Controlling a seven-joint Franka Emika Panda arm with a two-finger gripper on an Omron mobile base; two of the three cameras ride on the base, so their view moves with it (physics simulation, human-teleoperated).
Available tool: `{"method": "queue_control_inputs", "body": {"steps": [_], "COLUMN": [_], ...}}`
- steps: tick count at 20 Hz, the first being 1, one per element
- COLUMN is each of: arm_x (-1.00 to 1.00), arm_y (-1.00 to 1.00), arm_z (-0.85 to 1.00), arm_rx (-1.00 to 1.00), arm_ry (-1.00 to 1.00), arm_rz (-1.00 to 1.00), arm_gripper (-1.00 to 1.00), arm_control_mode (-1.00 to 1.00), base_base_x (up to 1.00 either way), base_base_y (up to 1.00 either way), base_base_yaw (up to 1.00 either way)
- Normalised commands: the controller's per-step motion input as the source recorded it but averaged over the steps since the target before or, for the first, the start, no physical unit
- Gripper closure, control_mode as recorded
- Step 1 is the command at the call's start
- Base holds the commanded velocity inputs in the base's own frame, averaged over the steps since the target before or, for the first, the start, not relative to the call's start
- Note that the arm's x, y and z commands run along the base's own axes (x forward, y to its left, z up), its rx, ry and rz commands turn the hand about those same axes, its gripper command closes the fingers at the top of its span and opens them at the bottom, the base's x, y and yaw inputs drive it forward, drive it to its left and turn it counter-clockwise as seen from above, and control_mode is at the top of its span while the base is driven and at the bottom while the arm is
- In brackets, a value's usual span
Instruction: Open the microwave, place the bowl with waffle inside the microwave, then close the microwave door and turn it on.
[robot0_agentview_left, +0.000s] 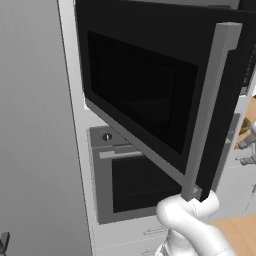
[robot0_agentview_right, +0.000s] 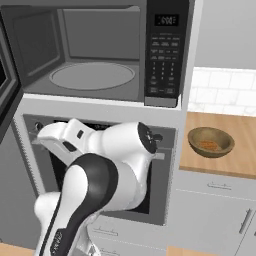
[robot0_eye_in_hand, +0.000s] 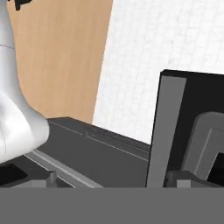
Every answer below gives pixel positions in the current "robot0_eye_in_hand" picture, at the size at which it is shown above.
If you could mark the dark grey flat platform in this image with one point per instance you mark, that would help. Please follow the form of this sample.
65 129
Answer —
105 157

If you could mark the white rounded pedestal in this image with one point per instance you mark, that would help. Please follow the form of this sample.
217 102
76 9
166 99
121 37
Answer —
17 122

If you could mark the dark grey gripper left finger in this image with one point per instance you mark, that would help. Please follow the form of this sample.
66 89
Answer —
51 180

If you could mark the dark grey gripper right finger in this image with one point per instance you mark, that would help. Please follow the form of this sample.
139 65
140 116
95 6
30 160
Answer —
171 179

